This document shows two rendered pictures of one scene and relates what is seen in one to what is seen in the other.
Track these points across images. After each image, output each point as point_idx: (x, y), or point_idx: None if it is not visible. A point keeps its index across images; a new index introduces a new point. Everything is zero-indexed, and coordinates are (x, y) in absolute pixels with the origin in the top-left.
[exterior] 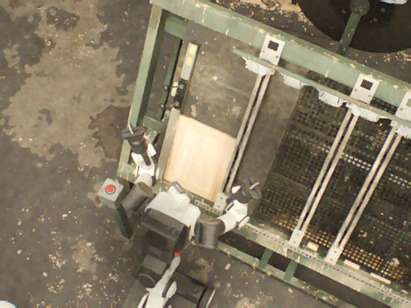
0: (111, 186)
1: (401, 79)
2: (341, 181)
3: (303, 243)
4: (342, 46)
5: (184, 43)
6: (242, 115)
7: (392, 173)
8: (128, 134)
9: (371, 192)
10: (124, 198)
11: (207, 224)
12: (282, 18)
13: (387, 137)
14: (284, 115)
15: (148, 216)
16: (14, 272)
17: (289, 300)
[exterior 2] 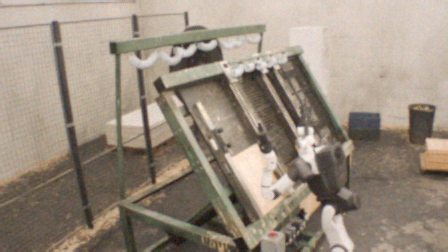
0: (270, 233)
1: (177, 198)
2: None
3: None
4: None
5: (191, 111)
6: (243, 127)
7: (241, 207)
8: (263, 131)
9: (298, 108)
10: (302, 175)
11: (324, 140)
12: (99, 235)
13: (277, 80)
14: (251, 109)
15: (322, 152)
16: None
17: (328, 248)
